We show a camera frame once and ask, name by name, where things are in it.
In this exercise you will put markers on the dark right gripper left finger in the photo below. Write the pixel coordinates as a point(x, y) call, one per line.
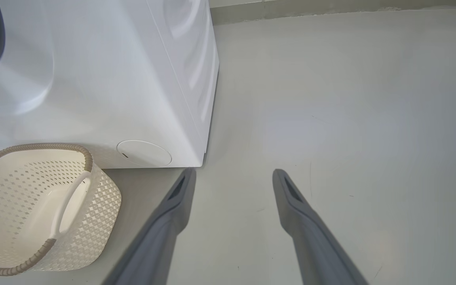
point(160, 233)

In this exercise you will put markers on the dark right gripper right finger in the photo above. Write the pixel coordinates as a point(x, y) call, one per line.
point(315, 245)

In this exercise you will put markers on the white front-load washing machine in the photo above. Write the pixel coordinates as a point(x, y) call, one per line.
point(113, 79)

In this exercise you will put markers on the cream perforated laundry basket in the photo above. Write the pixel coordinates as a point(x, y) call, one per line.
point(89, 221)

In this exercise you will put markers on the round white filter cover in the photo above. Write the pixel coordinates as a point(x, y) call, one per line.
point(145, 153)

